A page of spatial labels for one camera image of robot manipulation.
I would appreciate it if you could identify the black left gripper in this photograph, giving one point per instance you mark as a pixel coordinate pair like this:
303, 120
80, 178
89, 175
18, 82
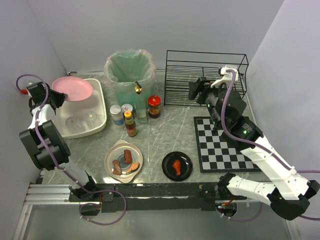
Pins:
55, 97

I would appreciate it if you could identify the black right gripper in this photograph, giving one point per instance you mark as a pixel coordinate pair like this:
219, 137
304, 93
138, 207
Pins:
201, 89

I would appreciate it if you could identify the pink plate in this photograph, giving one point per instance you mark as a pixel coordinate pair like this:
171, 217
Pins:
76, 88

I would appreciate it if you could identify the clear wine glass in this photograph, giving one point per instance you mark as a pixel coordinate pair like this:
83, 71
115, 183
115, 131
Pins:
92, 120
74, 125

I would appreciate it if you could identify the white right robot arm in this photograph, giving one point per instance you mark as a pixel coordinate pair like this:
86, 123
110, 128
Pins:
288, 192

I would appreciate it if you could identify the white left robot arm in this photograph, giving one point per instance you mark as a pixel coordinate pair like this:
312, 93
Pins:
46, 146

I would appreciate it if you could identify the white plastic wash basin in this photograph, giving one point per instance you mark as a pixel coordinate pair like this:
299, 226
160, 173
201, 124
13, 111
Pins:
96, 103

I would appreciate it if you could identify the red lid sauce jar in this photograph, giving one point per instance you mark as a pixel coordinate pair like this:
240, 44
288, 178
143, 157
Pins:
154, 102

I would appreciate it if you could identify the black chess pawn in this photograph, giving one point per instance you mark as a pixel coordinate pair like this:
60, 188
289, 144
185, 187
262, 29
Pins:
214, 128

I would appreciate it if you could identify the glass oil bottle gold spout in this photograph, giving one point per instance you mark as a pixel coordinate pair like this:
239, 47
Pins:
140, 104

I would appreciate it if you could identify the white jar blue label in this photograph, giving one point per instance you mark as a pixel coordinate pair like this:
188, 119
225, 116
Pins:
117, 116

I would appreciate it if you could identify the black white chessboard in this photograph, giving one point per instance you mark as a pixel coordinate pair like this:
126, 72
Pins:
215, 155

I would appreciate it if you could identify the silver lid spice jar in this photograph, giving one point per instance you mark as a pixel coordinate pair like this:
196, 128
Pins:
127, 108

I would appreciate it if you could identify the green bin with pink bag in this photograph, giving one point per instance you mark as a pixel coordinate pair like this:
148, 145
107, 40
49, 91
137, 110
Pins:
124, 69

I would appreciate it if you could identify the brown sauce bottle yellow cap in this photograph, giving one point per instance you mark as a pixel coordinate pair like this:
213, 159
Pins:
130, 124

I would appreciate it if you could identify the red fried chicken drumstick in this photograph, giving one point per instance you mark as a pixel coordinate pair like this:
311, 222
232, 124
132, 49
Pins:
177, 167

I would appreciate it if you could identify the black small plate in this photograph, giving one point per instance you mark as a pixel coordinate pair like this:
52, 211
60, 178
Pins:
186, 166

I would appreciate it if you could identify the brown meat slice upper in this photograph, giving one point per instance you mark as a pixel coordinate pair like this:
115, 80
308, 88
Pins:
127, 157

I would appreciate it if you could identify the brown meat slice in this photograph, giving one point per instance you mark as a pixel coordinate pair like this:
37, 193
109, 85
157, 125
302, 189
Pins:
117, 170
127, 157

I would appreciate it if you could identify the brown meat slice lower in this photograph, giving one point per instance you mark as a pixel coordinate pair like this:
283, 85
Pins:
117, 170

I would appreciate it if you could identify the orange salmon piece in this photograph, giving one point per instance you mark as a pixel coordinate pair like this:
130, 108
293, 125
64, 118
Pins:
134, 167

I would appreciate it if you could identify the black wire dish rack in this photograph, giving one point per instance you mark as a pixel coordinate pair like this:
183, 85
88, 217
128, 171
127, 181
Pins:
183, 67

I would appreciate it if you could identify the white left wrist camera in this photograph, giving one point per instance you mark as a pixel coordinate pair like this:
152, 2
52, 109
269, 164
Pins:
25, 90

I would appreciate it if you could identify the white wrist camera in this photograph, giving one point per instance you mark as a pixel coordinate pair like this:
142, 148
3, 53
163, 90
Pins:
25, 90
225, 77

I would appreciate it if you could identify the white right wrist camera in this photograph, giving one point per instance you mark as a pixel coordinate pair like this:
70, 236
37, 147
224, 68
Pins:
225, 77

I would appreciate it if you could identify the beige bowl with handles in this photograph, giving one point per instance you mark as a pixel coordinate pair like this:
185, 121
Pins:
117, 153

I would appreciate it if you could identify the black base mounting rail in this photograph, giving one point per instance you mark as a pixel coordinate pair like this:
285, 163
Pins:
171, 196

